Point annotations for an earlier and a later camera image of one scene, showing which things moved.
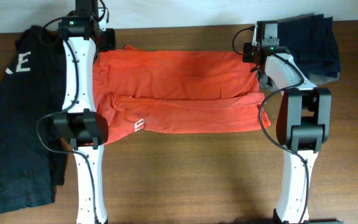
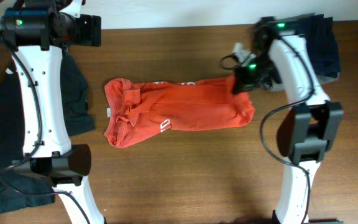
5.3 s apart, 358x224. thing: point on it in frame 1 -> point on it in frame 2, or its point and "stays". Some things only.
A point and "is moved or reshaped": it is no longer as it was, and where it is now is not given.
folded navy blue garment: [312, 42] stays
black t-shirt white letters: [22, 158] stays
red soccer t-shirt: [153, 91] is moved or reshaped
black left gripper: [110, 45] -> [92, 31]
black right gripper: [247, 55] -> [242, 82]
